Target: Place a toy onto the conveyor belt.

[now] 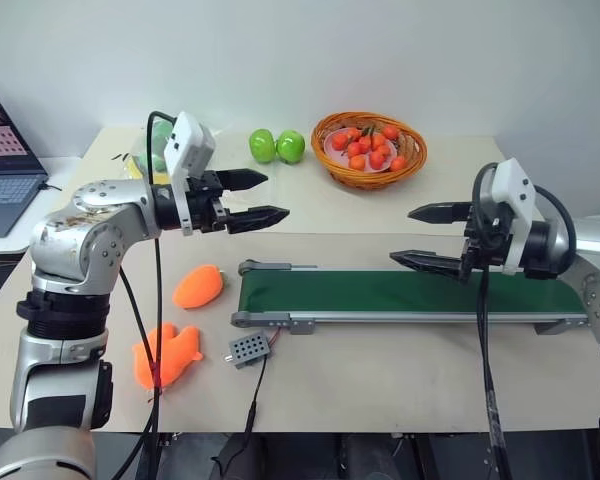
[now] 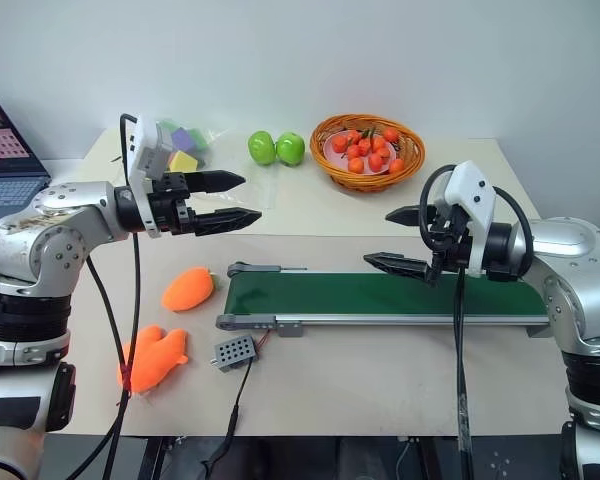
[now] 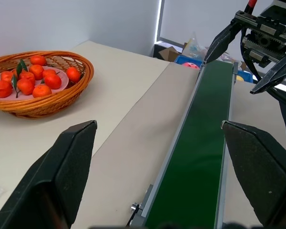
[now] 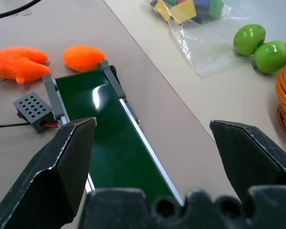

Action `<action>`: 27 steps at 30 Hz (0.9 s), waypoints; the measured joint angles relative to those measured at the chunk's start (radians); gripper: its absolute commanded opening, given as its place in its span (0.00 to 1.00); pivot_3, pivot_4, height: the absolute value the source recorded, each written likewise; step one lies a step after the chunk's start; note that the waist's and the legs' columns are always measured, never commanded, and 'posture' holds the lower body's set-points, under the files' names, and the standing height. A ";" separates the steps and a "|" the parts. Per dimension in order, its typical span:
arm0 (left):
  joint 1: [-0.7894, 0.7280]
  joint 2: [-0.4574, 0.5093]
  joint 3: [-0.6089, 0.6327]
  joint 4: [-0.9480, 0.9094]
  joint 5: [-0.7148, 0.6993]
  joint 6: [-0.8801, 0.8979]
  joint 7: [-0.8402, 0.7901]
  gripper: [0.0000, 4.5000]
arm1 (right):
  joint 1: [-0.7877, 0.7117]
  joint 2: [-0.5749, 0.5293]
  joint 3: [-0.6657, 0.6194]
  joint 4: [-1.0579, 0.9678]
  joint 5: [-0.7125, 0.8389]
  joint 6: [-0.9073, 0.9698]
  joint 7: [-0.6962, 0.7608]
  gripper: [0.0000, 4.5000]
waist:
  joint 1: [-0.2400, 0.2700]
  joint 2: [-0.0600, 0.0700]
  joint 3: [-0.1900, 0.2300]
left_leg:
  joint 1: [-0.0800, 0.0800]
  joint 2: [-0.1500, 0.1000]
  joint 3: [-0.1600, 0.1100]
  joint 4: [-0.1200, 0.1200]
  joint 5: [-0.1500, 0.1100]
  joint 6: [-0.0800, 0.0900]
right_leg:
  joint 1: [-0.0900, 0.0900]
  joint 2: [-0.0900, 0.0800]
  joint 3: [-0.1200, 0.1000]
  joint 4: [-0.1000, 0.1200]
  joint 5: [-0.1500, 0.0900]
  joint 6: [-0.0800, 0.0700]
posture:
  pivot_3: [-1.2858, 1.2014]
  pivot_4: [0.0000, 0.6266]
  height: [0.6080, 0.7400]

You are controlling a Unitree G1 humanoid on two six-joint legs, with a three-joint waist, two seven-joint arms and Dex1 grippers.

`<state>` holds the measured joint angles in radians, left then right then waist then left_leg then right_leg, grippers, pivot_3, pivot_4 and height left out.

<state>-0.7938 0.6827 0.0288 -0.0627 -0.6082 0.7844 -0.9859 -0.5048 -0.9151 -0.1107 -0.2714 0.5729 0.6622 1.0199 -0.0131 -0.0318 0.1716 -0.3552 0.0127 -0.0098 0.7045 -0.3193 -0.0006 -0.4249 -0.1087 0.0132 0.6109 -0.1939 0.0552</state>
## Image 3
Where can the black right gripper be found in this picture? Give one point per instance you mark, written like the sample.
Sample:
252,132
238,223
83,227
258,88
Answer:
267,35

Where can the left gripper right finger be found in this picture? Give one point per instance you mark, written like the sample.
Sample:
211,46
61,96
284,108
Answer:
259,171

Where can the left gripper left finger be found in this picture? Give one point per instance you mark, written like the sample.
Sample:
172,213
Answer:
52,181

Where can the green conveyor belt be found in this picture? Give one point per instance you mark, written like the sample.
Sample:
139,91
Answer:
202,148

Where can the blue plastic bin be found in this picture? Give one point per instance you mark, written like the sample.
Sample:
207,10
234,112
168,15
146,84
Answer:
245,75
181,60

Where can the yellow toy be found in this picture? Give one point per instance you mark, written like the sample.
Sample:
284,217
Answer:
240,78

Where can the clear plastic bag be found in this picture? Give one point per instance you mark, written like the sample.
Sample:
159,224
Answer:
194,47

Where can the pink perforated ball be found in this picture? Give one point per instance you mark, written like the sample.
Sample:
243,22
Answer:
190,65

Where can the woven wicker basket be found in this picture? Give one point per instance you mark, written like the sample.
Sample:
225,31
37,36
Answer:
50,105

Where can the brown cardboard box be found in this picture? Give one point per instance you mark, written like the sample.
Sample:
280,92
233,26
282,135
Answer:
168,53

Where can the orange tangerine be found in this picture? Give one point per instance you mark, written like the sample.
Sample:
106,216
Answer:
0,89
6,76
25,86
73,74
27,75
38,60
42,91
48,72
36,71
53,81

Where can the pink plate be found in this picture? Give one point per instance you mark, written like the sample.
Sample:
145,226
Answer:
63,81

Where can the green leaf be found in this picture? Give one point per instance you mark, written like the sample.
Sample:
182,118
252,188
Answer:
14,82
21,66

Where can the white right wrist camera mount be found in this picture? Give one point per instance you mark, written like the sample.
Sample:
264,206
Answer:
282,3

